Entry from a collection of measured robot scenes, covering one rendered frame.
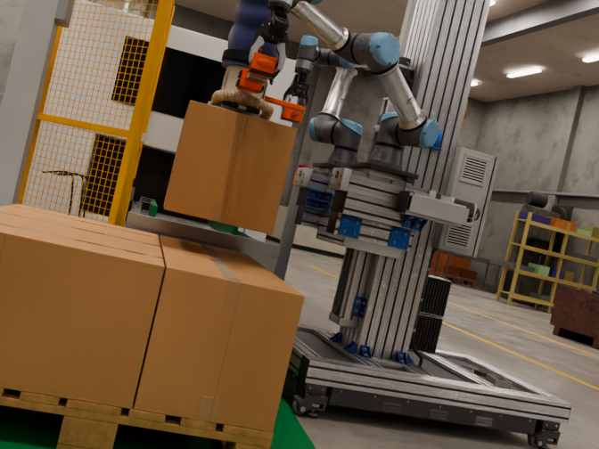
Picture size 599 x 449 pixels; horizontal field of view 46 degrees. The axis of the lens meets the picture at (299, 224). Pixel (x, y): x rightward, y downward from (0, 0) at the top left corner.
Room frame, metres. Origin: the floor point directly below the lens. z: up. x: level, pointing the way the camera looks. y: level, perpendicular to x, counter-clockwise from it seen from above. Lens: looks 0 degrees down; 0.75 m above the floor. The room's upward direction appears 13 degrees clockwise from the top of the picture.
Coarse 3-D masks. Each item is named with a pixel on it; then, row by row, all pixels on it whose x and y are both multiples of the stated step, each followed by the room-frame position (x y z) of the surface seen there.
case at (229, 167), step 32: (192, 128) 2.50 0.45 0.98; (224, 128) 2.52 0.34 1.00; (256, 128) 2.55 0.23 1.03; (288, 128) 2.57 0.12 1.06; (192, 160) 2.51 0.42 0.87; (224, 160) 2.53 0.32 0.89; (256, 160) 2.55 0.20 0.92; (288, 160) 2.57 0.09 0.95; (192, 192) 2.51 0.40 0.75; (224, 192) 2.53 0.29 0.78; (256, 192) 2.56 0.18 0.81; (256, 224) 2.56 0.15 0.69
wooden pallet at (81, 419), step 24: (24, 408) 1.85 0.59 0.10; (48, 408) 1.86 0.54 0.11; (72, 408) 1.87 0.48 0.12; (96, 408) 1.89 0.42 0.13; (120, 408) 1.90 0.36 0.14; (72, 432) 1.88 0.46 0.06; (96, 432) 1.89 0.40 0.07; (192, 432) 1.94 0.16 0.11; (216, 432) 1.96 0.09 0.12; (240, 432) 1.97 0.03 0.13; (264, 432) 1.99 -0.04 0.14
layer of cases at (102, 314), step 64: (0, 256) 1.82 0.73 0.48; (64, 256) 1.85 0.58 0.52; (128, 256) 1.95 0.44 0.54; (192, 256) 2.41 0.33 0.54; (0, 320) 1.82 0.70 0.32; (64, 320) 1.86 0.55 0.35; (128, 320) 1.89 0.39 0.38; (192, 320) 1.93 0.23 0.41; (256, 320) 1.97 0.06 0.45; (0, 384) 1.83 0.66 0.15; (64, 384) 1.87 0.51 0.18; (128, 384) 1.90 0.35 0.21; (192, 384) 1.94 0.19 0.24; (256, 384) 1.98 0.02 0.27
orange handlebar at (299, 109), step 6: (258, 60) 2.19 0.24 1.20; (264, 60) 2.19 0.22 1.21; (270, 66) 2.20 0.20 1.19; (246, 72) 2.49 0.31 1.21; (246, 78) 2.47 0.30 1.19; (258, 84) 2.55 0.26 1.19; (270, 102) 2.90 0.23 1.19; (276, 102) 2.89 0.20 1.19; (282, 102) 2.90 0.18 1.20; (288, 102) 2.90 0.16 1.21; (294, 108) 2.91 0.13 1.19; (300, 108) 2.91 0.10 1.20; (294, 114) 3.06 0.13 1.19
